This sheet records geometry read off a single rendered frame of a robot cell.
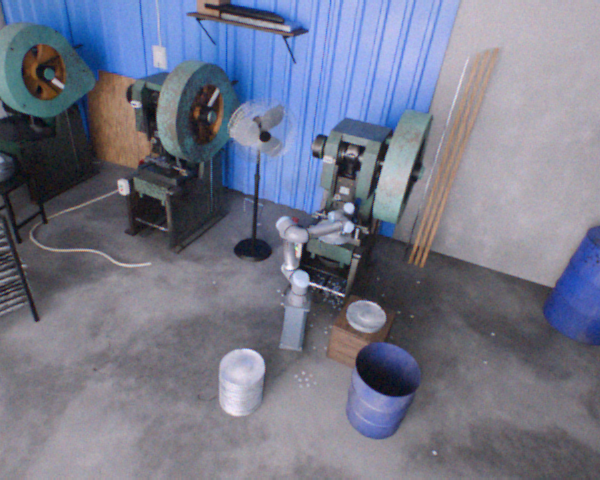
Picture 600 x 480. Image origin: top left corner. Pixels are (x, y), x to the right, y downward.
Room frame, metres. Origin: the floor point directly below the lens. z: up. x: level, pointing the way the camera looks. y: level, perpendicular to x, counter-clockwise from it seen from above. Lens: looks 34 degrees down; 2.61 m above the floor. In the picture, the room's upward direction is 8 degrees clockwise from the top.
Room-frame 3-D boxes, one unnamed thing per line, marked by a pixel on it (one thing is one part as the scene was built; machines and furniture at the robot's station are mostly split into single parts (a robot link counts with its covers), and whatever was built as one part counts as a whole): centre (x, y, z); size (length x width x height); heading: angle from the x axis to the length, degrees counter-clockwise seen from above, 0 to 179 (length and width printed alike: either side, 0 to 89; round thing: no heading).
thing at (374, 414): (1.81, -0.65, 0.24); 0.42 x 0.42 x 0.48
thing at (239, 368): (1.79, 0.27, 0.32); 0.29 x 0.29 x 0.01
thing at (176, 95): (3.97, 1.22, 0.87); 1.53 x 0.99 x 1.74; 160
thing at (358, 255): (3.13, -0.61, 0.45); 0.92 x 0.12 x 0.90; 162
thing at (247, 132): (3.82, 0.39, 0.80); 1.24 x 0.65 x 1.59; 162
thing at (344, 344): (2.36, -0.56, 0.18); 0.40 x 0.38 x 0.35; 159
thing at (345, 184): (3.04, -0.30, 1.04); 0.17 x 0.15 x 0.30; 162
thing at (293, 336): (2.35, -0.04, 0.23); 0.19 x 0.19 x 0.45; 87
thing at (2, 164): (3.31, 2.80, 0.40); 0.45 x 0.40 x 0.79; 84
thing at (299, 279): (2.36, -0.03, 0.62); 0.13 x 0.12 x 0.14; 33
